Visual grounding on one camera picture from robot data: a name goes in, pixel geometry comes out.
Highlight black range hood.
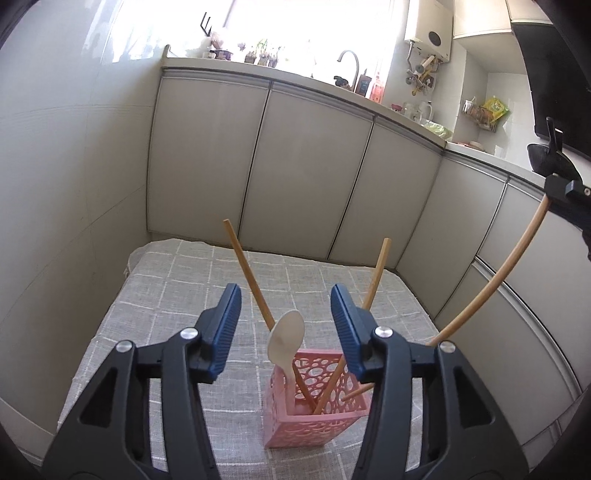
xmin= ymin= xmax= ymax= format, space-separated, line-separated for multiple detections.
xmin=512 ymin=22 xmax=591 ymax=156

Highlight yellow snack packet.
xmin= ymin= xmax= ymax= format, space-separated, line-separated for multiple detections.
xmin=482 ymin=95 xmax=511 ymax=123

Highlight white kitchen countertop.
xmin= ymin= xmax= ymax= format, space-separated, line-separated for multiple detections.
xmin=161 ymin=44 xmax=591 ymax=200

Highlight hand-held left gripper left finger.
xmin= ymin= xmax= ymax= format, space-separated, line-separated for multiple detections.
xmin=44 ymin=283 xmax=243 ymax=480

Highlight wooden chopstick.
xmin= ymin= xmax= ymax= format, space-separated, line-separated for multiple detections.
xmin=223 ymin=219 xmax=313 ymax=409
xmin=313 ymin=237 xmax=392 ymax=415
xmin=342 ymin=198 xmax=551 ymax=401

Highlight white cabinet door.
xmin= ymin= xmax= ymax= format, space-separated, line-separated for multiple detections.
xmin=475 ymin=181 xmax=591 ymax=389
xmin=146 ymin=75 xmax=271 ymax=246
xmin=396 ymin=152 xmax=509 ymax=320
xmin=327 ymin=115 xmax=444 ymax=274
xmin=434 ymin=259 xmax=583 ymax=462
xmin=238 ymin=82 xmax=375 ymax=262

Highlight grey checked tablecloth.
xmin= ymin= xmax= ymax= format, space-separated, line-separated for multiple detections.
xmin=58 ymin=237 xmax=443 ymax=480

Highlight white upper cabinet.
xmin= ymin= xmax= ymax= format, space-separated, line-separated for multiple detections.
xmin=452 ymin=0 xmax=514 ymax=40

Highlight small potted plants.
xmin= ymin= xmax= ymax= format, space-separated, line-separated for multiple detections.
xmin=237 ymin=39 xmax=283 ymax=68

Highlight curved metal faucet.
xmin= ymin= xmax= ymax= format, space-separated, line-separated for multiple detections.
xmin=337 ymin=49 xmax=361 ymax=92

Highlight white water heater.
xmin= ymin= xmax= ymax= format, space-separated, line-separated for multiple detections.
xmin=403 ymin=0 xmax=454 ymax=64

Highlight clear plastic bag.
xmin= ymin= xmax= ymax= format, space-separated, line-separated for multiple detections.
xmin=422 ymin=119 xmax=454 ymax=140

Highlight pink perforated utensil holder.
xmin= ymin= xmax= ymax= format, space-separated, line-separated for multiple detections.
xmin=263 ymin=349 xmax=371 ymax=448

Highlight kitchen window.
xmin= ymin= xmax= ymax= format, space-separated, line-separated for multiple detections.
xmin=99 ymin=0 xmax=411 ymax=80

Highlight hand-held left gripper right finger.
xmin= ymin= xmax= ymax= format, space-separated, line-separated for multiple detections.
xmin=330 ymin=283 xmax=530 ymax=480

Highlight black wok with lid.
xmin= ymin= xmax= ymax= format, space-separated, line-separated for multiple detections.
xmin=526 ymin=117 xmax=583 ymax=178

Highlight white plastic spoon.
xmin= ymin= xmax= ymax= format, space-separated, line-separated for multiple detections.
xmin=268 ymin=309 xmax=306 ymax=414

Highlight metal wall rack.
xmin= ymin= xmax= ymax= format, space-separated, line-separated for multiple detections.
xmin=463 ymin=97 xmax=511 ymax=133

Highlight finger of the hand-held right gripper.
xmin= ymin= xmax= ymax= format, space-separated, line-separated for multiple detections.
xmin=544 ymin=172 xmax=591 ymax=229

